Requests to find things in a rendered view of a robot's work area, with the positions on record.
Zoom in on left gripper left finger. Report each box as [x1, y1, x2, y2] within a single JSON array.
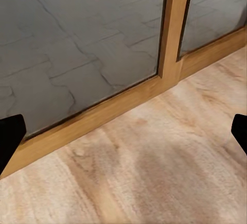
[[0, 114, 26, 174]]

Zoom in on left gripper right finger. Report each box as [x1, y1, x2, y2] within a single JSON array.
[[231, 114, 247, 154]]

